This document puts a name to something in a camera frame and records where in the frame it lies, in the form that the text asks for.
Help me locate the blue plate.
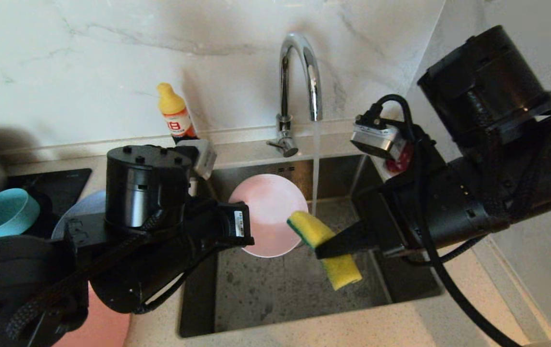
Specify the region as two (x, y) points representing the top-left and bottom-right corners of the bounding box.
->
(52, 189), (108, 240)

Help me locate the running tap water stream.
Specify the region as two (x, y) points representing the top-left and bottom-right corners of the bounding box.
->
(311, 120), (322, 216)

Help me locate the chrome gooseneck faucet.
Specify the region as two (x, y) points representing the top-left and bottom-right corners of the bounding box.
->
(266, 33), (323, 158)

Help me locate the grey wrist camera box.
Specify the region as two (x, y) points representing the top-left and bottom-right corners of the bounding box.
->
(175, 139), (218, 181)
(351, 121), (409, 163)

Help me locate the teal bowl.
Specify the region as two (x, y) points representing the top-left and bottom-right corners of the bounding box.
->
(0, 188), (41, 239)

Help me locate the yellow-capped dish soap bottle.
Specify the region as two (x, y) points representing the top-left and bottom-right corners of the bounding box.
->
(156, 83), (200, 144)

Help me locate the dark red apple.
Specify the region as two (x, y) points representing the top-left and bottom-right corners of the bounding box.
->
(386, 144), (414, 174)

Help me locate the yellow fish-shaped sponge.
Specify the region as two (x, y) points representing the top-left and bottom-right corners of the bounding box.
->
(287, 211), (363, 291)

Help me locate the black induction cooktop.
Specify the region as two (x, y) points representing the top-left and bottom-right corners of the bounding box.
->
(0, 168), (92, 241)

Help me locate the black frying pan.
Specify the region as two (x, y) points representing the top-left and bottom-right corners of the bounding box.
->
(0, 190), (54, 241)

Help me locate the stainless steel sink basin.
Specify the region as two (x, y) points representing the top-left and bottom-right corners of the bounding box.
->
(178, 154), (445, 338)

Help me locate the small pale pink plate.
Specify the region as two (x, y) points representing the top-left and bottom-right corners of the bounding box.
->
(228, 174), (309, 258)

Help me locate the large pink plate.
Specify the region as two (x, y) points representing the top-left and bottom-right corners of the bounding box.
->
(54, 284), (132, 347)

